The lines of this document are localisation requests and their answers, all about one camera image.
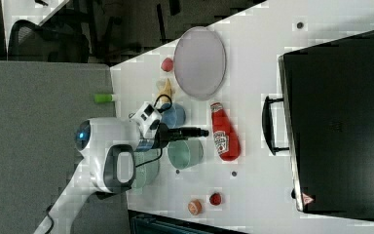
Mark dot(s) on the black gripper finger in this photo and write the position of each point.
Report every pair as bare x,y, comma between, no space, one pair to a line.
178,138
189,132

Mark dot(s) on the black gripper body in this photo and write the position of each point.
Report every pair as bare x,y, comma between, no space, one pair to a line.
161,137

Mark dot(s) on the red ketchup bottle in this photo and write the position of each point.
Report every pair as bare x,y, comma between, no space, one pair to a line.
225,137

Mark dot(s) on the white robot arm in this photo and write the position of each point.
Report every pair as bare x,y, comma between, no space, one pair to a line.
107,146

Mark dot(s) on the green plastic strainer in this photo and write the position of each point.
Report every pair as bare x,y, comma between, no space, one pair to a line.
147,168

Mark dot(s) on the blue cup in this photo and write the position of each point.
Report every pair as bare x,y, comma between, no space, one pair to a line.
174,115

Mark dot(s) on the green mug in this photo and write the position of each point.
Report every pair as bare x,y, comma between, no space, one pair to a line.
185,154

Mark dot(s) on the peeled toy banana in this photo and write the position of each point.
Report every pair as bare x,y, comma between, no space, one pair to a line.
165,90

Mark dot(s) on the toy strawberry near plate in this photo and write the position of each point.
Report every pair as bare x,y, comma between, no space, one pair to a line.
167,65

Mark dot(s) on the lilac round plate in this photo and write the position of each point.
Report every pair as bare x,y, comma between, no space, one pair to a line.
199,63

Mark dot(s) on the toy orange half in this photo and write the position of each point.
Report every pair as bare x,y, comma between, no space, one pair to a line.
195,207

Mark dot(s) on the toy strawberry near orange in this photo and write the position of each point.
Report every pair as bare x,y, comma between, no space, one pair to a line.
215,199

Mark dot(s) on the green toy lime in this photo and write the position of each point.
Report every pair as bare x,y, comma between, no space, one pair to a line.
103,98

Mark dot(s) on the black toaster oven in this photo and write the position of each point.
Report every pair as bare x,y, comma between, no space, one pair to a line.
328,101

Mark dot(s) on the black office chair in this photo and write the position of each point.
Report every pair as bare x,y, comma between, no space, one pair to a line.
47,43

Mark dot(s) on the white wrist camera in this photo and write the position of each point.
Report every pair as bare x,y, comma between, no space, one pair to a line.
148,118

